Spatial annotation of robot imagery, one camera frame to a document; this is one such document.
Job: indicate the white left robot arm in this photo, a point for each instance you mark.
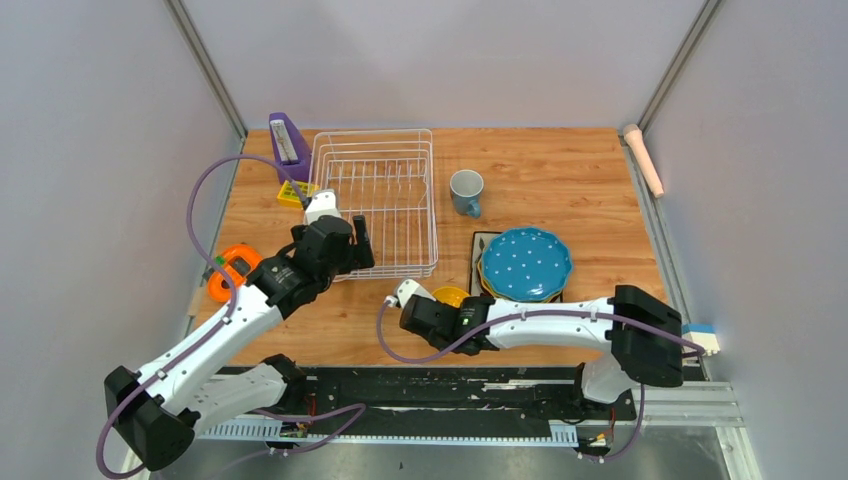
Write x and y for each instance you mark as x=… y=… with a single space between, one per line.
x=160 y=408

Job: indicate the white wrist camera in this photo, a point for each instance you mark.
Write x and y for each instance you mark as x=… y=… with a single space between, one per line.
x=405 y=291
x=322 y=203

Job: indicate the white blue toy block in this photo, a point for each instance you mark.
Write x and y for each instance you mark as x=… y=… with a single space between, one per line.
x=704 y=336

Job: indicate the square floral plate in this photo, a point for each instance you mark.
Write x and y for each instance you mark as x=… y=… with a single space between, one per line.
x=476 y=265

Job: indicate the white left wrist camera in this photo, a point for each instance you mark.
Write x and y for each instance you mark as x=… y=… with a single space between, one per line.
x=322 y=203

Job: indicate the yellow green toy block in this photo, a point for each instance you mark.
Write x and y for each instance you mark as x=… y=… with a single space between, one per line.
x=288 y=197

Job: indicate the beige cylinder handle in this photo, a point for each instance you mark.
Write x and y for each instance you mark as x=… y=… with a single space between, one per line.
x=634 y=138

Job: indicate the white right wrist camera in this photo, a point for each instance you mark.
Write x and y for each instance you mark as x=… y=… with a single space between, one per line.
x=405 y=291

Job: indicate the purple metronome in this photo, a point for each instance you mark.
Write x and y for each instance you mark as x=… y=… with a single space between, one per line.
x=291 y=150

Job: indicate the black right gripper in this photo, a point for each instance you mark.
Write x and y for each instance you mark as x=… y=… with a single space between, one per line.
x=438 y=344

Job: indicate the blue polka dot plate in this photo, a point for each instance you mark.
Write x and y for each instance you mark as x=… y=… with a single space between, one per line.
x=526 y=264

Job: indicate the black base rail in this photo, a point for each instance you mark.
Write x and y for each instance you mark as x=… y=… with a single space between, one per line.
x=472 y=406

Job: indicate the teal floral mug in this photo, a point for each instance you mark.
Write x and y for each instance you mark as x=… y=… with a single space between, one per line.
x=466 y=188

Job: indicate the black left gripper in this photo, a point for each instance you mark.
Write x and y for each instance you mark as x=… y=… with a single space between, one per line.
x=358 y=255

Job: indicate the green polka dot plate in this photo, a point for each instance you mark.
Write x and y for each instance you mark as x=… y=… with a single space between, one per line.
x=486 y=290

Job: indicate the yellow ribbed bowl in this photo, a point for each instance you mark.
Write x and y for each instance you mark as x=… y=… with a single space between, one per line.
x=450 y=295

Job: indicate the white wire dish rack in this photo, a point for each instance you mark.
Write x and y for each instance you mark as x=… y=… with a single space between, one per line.
x=386 y=176

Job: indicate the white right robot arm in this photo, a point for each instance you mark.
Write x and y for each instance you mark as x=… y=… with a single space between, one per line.
x=639 y=337

